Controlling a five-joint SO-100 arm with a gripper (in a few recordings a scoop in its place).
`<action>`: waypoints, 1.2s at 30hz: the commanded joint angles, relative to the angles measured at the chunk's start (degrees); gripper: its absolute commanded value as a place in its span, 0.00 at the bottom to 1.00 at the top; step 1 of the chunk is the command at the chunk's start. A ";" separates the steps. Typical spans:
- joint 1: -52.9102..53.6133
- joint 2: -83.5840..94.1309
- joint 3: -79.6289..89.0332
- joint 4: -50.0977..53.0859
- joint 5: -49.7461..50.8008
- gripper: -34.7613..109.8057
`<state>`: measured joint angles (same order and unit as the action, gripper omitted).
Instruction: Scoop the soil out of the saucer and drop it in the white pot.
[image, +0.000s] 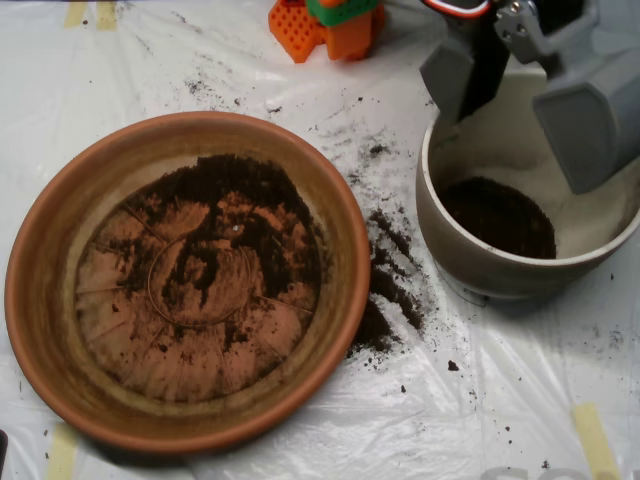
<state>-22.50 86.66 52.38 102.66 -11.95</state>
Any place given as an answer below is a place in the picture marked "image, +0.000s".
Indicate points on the dark soil heap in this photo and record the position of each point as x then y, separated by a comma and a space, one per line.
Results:
495, 220

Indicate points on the dark soil pile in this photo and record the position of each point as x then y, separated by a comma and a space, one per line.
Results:
235, 175

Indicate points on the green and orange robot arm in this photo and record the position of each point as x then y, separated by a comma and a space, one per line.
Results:
350, 45

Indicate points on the white plant pot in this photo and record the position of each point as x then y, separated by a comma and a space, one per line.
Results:
500, 145

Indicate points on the spilled dark soil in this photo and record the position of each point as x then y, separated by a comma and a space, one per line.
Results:
375, 325

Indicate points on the small dark red fragment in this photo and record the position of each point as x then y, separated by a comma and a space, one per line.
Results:
452, 366

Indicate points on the terracotta plant saucer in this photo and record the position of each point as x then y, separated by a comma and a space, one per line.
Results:
50, 300

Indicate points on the clear plastic sheet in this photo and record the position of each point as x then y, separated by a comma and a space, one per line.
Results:
500, 400

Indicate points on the beige masking tape strip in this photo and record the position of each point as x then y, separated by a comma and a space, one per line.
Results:
595, 440
106, 17
75, 15
62, 455

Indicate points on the black object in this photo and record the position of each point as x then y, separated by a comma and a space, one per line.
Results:
3, 450

